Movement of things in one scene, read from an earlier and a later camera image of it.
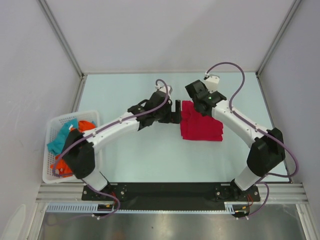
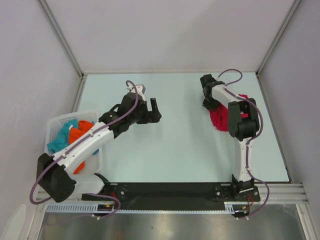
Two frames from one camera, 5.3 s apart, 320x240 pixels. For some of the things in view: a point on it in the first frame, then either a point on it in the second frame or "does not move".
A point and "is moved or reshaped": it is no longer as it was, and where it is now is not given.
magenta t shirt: x=195 y=126 is moved or reshaped
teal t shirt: x=56 y=147 does not move
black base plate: x=175 y=196 does not move
